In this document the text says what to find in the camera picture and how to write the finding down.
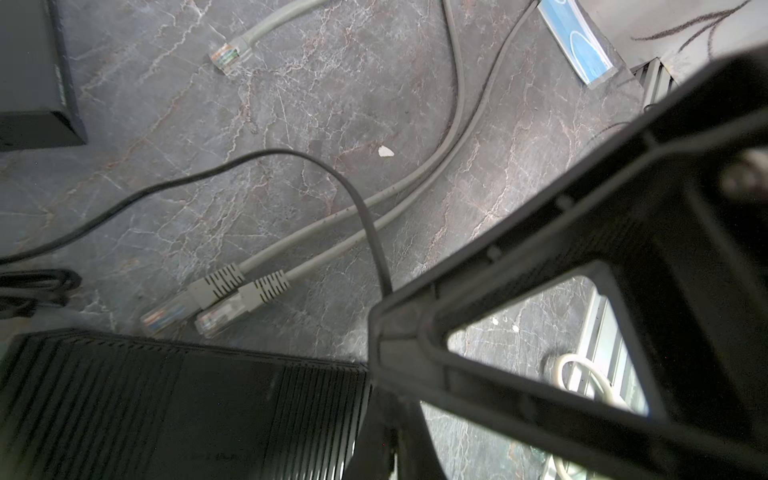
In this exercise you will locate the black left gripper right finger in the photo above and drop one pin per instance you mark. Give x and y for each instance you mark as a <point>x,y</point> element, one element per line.
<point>668,218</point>

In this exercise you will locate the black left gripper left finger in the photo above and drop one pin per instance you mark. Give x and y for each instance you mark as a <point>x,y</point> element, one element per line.
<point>394,437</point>

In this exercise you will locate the blue face mask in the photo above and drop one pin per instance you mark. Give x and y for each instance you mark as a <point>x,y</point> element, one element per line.
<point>578,42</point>

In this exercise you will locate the black ribbed network switch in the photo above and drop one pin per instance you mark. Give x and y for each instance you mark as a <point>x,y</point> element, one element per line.
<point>78,404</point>

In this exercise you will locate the black power adapter with cable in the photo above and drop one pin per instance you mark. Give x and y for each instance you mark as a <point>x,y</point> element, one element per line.
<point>23,292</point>

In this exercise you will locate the white handled scissors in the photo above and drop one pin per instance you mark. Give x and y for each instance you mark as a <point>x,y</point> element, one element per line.
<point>577,374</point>

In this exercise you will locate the dark grey flat switch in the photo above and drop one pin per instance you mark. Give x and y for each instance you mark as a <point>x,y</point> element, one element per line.
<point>38,102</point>

